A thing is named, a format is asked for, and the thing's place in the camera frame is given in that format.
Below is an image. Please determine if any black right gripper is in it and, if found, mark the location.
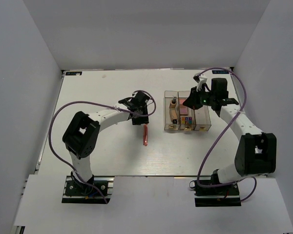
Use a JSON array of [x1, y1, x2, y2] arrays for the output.
[[183, 85, 216, 110]]

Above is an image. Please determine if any rose gold blush palette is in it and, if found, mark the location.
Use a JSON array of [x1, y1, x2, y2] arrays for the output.
[[179, 98, 189, 116]]

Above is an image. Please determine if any small foundation pump bottle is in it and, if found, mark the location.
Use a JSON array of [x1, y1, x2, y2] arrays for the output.
[[169, 97, 177, 109]]

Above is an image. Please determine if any colourful small eyeshadow palette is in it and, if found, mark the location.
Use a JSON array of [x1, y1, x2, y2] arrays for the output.
[[181, 116, 192, 125]]

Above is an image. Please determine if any beige foundation tube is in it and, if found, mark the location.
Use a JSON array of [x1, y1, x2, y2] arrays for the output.
[[169, 108, 178, 124]]

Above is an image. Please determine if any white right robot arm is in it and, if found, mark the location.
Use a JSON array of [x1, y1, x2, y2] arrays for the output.
[[183, 76, 277, 195]]

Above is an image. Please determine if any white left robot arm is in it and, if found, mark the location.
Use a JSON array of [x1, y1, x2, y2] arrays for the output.
[[62, 91, 153, 195]]

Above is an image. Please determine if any clear acrylic organizer tray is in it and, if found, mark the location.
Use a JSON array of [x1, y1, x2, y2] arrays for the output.
[[164, 91, 211, 131]]

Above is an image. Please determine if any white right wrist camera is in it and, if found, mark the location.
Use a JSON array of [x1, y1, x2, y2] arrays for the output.
[[193, 73, 208, 92]]

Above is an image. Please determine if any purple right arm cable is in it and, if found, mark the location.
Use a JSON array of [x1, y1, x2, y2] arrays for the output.
[[192, 67, 257, 202]]

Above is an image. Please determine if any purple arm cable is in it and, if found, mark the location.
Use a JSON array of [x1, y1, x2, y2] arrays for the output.
[[49, 90, 157, 204], [192, 67, 257, 202]]

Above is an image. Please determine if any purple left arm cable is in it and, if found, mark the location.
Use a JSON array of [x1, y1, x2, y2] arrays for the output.
[[49, 90, 157, 204]]

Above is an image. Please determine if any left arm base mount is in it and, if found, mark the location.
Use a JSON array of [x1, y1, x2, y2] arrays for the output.
[[62, 175, 114, 204]]

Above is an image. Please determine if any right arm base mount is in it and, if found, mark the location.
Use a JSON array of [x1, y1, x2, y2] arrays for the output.
[[189, 180, 241, 207]]

